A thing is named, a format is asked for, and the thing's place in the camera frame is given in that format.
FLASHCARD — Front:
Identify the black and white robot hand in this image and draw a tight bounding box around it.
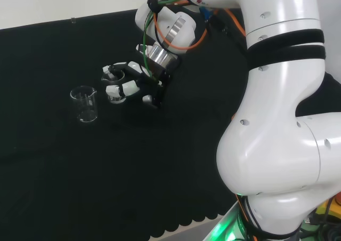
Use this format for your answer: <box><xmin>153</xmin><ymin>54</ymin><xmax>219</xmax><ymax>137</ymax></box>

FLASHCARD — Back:
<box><xmin>102</xmin><ymin>61</ymin><xmax>173</xmax><ymax>110</ymax></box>

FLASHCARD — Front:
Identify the small clear glass beaker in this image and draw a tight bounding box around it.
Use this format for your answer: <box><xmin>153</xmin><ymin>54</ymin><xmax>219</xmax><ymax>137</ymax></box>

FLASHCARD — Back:
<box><xmin>100</xmin><ymin>74</ymin><xmax>127</xmax><ymax>105</ymax></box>

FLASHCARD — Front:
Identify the large clear glass beaker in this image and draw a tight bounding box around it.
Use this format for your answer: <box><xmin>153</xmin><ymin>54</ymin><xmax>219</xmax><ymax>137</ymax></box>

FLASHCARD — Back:
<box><xmin>69</xmin><ymin>85</ymin><xmax>99</xmax><ymax>123</ymax></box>

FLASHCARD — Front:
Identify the black bench cloth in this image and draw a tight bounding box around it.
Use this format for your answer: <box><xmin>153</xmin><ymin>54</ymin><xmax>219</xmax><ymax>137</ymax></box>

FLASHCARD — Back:
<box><xmin>0</xmin><ymin>7</ymin><xmax>250</xmax><ymax>241</ymax></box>

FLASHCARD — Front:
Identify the pale board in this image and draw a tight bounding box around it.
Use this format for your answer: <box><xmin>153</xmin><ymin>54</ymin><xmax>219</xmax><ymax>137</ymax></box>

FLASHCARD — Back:
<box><xmin>0</xmin><ymin>0</ymin><xmax>156</xmax><ymax>30</ymax></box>

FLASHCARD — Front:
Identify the yellow stop button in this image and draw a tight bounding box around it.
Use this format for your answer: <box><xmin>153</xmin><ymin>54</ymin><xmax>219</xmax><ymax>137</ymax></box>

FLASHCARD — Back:
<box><xmin>315</xmin><ymin>194</ymin><xmax>341</xmax><ymax>221</ymax></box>

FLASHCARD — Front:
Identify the green cable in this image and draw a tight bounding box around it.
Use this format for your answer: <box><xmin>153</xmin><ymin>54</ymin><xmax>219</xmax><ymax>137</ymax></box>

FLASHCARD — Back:
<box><xmin>142</xmin><ymin>0</ymin><xmax>187</xmax><ymax>82</ymax></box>

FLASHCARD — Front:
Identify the orange cable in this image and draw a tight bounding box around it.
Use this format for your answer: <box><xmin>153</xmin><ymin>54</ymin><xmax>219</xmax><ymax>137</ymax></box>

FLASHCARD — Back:
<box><xmin>153</xmin><ymin>7</ymin><xmax>246</xmax><ymax>50</ymax></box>

